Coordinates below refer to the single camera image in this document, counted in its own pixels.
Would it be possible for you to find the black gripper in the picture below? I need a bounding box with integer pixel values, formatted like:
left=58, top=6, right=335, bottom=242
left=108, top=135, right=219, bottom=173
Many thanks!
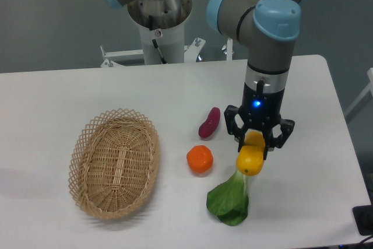
left=224, top=85, right=295, bottom=160

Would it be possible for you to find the yellow mango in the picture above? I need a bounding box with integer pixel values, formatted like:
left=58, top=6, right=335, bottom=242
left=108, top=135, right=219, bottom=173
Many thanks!
left=235, top=131, right=265, bottom=176

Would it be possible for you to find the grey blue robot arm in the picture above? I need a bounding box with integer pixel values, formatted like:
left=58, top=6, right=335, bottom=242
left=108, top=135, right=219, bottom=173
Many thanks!
left=106, top=0, right=304, bottom=152

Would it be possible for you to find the woven wicker basket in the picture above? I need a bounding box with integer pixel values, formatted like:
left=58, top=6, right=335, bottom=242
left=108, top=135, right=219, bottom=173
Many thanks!
left=68, top=108, right=160, bottom=219

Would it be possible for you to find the purple sweet potato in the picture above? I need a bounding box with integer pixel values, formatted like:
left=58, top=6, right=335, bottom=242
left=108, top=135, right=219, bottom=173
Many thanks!
left=198, top=107, right=221, bottom=139

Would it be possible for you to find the orange persimmon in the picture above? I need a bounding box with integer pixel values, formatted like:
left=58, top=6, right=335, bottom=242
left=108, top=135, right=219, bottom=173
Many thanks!
left=186, top=145, right=214, bottom=174

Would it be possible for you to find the green bok choy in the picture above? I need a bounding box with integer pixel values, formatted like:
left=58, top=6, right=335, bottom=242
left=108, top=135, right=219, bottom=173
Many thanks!
left=206, top=170, right=249, bottom=226

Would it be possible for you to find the black device at table edge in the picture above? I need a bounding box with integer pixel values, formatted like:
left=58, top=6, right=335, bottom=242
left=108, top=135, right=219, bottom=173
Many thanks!
left=352, top=205, right=372, bottom=236

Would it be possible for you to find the white frame at right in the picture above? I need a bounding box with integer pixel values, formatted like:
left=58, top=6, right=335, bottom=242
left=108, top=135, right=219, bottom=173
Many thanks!
left=344, top=68, right=372, bottom=123

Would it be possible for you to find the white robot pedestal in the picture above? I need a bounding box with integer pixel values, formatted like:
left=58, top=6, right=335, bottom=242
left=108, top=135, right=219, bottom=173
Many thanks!
left=100, top=0, right=235, bottom=68

